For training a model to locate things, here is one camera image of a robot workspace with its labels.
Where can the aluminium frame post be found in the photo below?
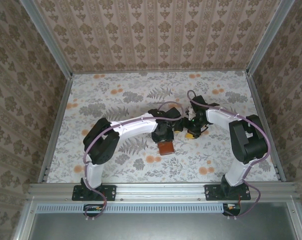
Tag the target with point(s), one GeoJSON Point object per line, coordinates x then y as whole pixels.
{"type": "Point", "coordinates": [266, 40]}
{"type": "Point", "coordinates": [48, 40]}

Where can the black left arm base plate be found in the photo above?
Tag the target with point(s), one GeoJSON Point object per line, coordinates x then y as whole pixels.
{"type": "Point", "coordinates": [110, 192]}

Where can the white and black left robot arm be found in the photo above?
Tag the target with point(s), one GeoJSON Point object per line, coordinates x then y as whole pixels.
{"type": "Point", "coordinates": [135, 128]}

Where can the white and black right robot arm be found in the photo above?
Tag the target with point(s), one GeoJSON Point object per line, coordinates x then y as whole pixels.
{"type": "Point", "coordinates": [219, 117]}

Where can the brown leather card holder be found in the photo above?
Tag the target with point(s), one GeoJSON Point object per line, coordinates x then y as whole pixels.
{"type": "Point", "coordinates": [166, 149]}

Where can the small black connector board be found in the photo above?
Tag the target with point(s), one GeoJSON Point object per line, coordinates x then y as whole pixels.
{"type": "Point", "coordinates": [232, 208]}
{"type": "Point", "coordinates": [93, 208]}

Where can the grey metal sheet panel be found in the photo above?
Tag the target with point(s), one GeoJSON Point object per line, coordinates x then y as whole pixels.
{"type": "Point", "coordinates": [160, 227]}

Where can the aluminium frame crossbar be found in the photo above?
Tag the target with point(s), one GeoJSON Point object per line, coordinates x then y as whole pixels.
{"type": "Point", "coordinates": [160, 192]}

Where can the aluminium table side rail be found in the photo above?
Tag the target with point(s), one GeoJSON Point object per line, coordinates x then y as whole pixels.
{"type": "Point", "coordinates": [56, 125]}
{"type": "Point", "coordinates": [264, 125]}

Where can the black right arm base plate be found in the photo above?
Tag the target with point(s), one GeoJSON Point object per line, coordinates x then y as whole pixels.
{"type": "Point", "coordinates": [210, 192]}

